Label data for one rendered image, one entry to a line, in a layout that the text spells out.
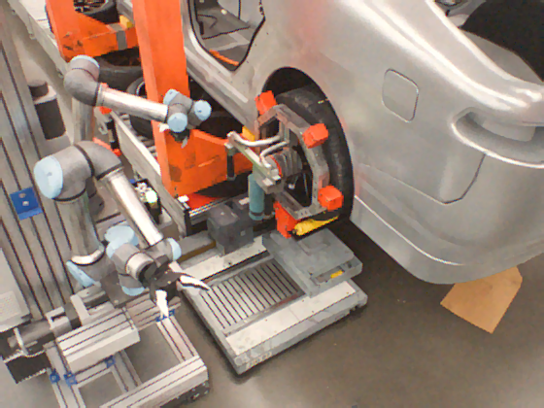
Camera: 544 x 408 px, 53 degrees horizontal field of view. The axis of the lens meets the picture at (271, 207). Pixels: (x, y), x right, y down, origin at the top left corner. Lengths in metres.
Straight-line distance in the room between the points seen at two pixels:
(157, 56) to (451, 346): 2.06
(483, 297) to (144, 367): 1.90
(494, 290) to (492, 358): 0.47
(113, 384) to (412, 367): 1.46
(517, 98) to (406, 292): 1.72
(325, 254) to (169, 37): 1.42
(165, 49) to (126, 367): 1.46
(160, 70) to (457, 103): 1.36
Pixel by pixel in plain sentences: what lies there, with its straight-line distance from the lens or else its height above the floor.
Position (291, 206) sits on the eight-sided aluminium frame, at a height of 0.62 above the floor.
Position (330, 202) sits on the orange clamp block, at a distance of 2.41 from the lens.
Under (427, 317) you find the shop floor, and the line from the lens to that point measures 3.18.
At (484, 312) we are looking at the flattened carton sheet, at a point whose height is 0.01.
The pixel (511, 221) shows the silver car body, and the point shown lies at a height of 1.16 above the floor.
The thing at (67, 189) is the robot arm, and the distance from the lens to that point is 1.77.
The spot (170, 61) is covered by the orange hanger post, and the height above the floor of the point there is 1.31.
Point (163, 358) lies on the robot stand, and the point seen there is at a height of 0.21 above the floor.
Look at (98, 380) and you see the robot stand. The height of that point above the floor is 0.21.
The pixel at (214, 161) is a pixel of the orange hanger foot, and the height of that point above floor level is 0.68.
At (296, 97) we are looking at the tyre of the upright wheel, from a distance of 2.54.
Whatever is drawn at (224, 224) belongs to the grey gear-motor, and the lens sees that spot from 2.99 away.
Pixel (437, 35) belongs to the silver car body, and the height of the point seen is 1.69.
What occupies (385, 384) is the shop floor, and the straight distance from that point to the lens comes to 2.88.
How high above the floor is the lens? 2.42
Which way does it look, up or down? 41 degrees down
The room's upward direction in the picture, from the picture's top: straight up
